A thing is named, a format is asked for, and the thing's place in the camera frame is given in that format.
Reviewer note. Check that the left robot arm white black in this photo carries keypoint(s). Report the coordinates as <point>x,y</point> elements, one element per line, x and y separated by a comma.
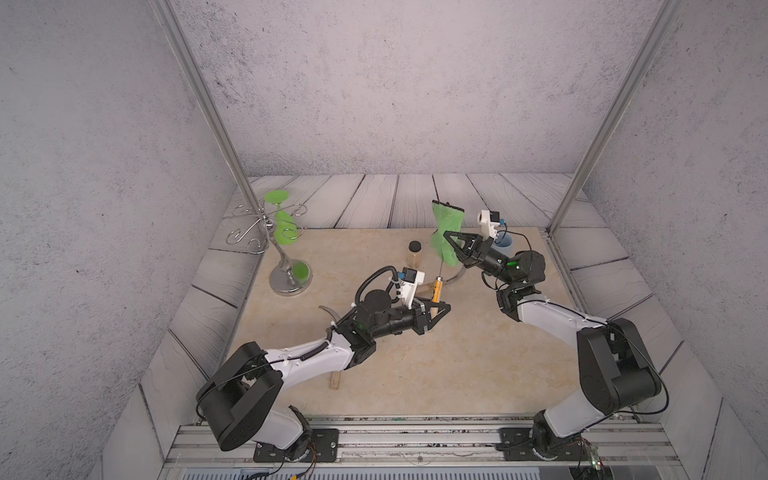
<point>238,402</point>

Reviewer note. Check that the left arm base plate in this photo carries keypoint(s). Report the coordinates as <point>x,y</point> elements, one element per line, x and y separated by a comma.
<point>320,446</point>

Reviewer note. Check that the sickle wooden handle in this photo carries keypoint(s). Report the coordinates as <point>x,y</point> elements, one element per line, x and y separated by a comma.
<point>436,243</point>
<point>427,289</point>
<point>335,376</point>

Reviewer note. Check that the aluminium corner post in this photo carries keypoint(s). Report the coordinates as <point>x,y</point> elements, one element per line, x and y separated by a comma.
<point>185,57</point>
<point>659,30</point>

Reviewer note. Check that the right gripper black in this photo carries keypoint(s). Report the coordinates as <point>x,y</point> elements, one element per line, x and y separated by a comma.
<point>480,258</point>

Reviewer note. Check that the aluminium rail frame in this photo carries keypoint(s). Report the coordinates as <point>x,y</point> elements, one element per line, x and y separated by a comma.
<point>441,441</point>

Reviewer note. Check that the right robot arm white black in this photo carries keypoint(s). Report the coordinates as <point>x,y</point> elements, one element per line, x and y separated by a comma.
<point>615,369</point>

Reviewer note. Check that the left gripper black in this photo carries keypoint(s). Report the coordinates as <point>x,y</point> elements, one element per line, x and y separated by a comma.
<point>420,318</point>

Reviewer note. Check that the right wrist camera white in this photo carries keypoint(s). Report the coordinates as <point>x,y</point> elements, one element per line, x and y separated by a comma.
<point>489,222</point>

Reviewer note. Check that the left aluminium corner post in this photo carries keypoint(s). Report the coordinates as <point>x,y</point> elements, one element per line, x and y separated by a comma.
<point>185,57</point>

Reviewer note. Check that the light blue ceramic mug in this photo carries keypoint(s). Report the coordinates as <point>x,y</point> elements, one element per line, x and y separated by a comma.
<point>504,243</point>

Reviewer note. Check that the silver metal glass rack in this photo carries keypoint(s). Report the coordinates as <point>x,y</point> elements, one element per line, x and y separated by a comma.
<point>275,230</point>

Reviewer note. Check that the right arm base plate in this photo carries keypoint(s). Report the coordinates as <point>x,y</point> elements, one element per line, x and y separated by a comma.
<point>528,444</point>

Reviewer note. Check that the right aluminium corner post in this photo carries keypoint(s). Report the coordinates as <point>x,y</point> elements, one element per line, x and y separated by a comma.
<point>659,30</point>

